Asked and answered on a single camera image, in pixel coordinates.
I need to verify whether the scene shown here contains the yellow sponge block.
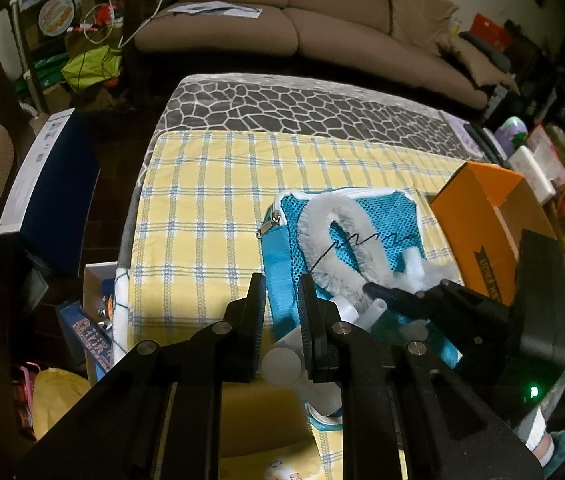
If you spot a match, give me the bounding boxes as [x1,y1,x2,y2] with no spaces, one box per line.
[218,377,325,479]

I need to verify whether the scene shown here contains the white plastic pipe connectors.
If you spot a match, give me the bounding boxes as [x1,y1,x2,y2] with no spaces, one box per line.
[260,246,460,416]

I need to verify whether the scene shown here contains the fluffy teal handle brush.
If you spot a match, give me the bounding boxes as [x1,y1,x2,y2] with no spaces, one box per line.
[297,192,399,311]

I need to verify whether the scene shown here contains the black zigzag wire headband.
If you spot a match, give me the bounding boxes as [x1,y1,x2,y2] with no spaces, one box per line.
[306,231,422,273]

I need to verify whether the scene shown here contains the blue mesh zipper pouch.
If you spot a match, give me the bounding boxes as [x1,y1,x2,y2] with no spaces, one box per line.
[255,186,464,430]

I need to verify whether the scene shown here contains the orange cardboard box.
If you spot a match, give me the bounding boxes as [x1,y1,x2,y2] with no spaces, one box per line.
[430,162,565,334]

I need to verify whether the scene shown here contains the white tissue box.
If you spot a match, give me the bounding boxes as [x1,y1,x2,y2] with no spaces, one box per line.
[507,146,556,205]

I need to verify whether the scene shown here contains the yellow plaid tablecloth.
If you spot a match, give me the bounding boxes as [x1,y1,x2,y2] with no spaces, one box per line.
[113,130,464,359]

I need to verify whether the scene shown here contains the red box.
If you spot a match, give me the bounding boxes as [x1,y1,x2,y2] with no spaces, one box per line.
[469,13,513,52]

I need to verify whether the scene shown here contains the grey pebble pattern mat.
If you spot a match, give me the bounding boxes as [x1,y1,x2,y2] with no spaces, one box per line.
[154,73,484,160]

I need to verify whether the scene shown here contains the brown throw pillow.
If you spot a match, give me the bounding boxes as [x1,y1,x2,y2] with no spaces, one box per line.
[390,0,459,56]

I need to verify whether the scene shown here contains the green bag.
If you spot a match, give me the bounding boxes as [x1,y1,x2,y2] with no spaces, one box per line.
[61,46,122,93]

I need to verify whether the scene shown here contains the brown sofa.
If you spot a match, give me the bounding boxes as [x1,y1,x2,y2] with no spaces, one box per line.
[124,0,488,110]

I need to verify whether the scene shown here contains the papers on sofa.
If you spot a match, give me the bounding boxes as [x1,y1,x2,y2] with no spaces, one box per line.
[168,1,263,20]

